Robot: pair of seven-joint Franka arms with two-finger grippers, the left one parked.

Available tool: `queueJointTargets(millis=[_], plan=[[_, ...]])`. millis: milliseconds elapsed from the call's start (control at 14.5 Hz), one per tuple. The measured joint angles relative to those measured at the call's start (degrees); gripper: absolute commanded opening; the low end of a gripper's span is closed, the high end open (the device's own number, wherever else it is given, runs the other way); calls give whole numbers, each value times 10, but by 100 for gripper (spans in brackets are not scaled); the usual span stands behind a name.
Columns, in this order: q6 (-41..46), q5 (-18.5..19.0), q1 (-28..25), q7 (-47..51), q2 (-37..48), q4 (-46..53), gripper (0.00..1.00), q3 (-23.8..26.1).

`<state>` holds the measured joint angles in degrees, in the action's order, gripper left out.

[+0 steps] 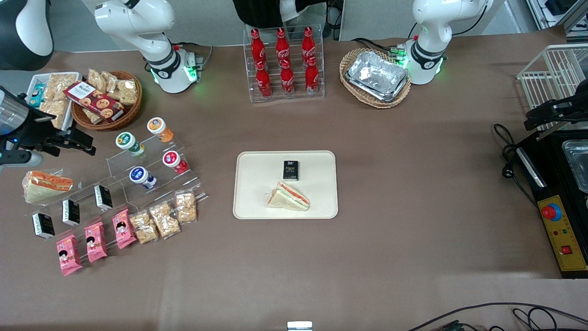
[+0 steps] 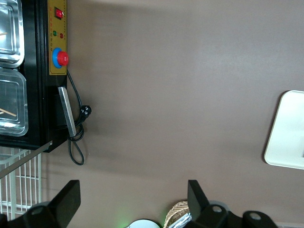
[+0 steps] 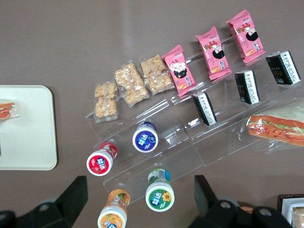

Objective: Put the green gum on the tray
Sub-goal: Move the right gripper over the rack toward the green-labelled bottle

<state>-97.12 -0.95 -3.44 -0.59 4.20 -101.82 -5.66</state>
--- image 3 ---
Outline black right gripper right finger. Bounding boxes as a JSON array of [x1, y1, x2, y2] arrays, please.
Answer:
[[190, 175, 238, 228]]

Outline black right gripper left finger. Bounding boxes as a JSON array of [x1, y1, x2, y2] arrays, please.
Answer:
[[16, 175, 88, 228]]

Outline green gum bottle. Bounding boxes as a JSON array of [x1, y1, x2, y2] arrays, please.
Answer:
[[145, 168, 176, 212]]

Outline orange gum bottle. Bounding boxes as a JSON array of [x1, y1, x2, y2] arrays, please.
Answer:
[[97, 189, 131, 228]]

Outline red gum bottle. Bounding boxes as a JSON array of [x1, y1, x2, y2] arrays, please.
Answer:
[[85, 142, 118, 177]]

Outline dark board under white tray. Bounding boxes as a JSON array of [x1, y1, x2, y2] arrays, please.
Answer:
[[277, 193, 304, 228]]

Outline white rectangular snack tray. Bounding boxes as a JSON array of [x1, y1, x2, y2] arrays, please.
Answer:
[[281, 197, 304, 228]]

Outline beige plastic tray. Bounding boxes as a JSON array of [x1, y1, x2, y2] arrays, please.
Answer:
[[0, 85, 58, 171]]

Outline rice crisp pack in tray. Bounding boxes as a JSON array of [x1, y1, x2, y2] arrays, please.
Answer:
[[291, 206, 304, 228]]

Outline blue gum bottle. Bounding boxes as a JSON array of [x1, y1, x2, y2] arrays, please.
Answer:
[[132, 121, 159, 153]]

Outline clear acrylic step stand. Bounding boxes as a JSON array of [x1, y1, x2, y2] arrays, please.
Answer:
[[171, 35, 304, 167], [85, 95, 207, 205]]

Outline small black white box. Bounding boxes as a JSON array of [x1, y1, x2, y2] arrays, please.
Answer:
[[265, 50, 302, 86], [191, 91, 218, 126], [234, 70, 261, 105]]

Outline wrapped triangle sandwich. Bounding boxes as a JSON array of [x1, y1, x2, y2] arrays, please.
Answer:
[[0, 99, 20, 122], [246, 99, 304, 154]]

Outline clear rice crisp pack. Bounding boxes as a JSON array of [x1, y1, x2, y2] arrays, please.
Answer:
[[114, 62, 150, 108], [94, 82, 119, 124], [140, 54, 176, 96]]

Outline pink cartoon snack pack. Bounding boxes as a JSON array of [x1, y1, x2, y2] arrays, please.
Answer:
[[195, 26, 233, 81], [225, 9, 266, 64], [161, 44, 197, 98]]

